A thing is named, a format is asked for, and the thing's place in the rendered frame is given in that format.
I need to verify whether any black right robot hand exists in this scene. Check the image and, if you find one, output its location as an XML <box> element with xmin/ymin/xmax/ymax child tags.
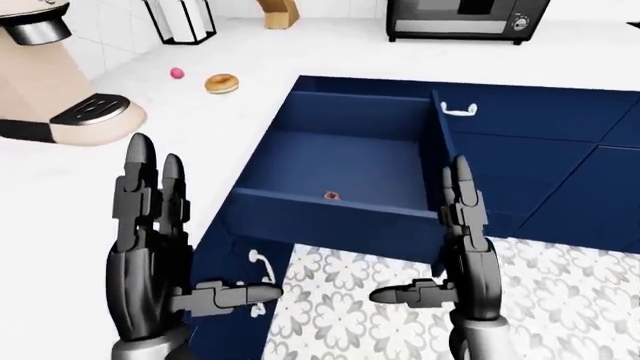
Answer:
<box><xmin>368</xmin><ymin>154</ymin><xmax>503</xmax><ymax>326</ymax></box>

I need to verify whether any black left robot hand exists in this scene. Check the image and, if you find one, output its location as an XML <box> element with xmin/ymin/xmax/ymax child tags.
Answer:
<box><xmin>105</xmin><ymin>132</ymin><xmax>284</xmax><ymax>343</ymax></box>

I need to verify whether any open navy blue drawer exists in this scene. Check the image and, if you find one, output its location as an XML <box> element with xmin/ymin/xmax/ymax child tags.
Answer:
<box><xmin>219</xmin><ymin>88</ymin><xmax>459</xmax><ymax>278</ymax></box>

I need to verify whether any navy blue cabinet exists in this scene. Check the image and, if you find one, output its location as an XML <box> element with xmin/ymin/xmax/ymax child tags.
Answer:
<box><xmin>183</xmin><ymin>74</ymin><xmax>640</xmax><ymax>360</ymax></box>

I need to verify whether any glazed donut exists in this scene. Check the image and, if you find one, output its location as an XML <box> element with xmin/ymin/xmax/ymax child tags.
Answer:
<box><xmin>203</xmin><ymin>72</ymin><xmax>242</xmax><ymax>96</ymax></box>

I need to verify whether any beige coffee machine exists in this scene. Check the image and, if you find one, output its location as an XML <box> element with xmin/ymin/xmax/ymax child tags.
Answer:
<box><xmin>0</xmin><ymin>0</ymin><xmax>148</xmax><ymax>148</ymax></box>

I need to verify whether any black toaster oven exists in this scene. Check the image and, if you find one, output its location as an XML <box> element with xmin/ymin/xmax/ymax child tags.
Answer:
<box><xmin>385</xmin><ymin>0</ymin><xmax>552</xmax><ymax>47</ymax></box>

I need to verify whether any wooden knife block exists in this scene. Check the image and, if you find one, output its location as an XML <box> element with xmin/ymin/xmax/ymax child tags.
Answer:
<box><xmin>255</xmin><ymin>0</ymin><xmax>301</xmax><ymax>30</ymax></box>

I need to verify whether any long white cabinet handle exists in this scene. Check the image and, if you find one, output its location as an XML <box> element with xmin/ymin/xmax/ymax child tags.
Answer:
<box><xmin>247</xmin><ymin>249</ymin><xmax>278</xmax><ymax>319</ymax></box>

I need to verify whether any small white drawer handle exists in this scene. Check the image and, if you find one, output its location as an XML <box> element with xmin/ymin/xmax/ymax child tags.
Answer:
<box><xmin>439</xmin><ymin>100</ymin><xmax>479</xmax><ymax>118</ymax></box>

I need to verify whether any black wire paper towel holder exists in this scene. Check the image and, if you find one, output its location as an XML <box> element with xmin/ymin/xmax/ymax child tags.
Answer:
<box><xmin>142</xmin><ymin>0</ymin><xmax>218</xmax><ymax>46</ymax></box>

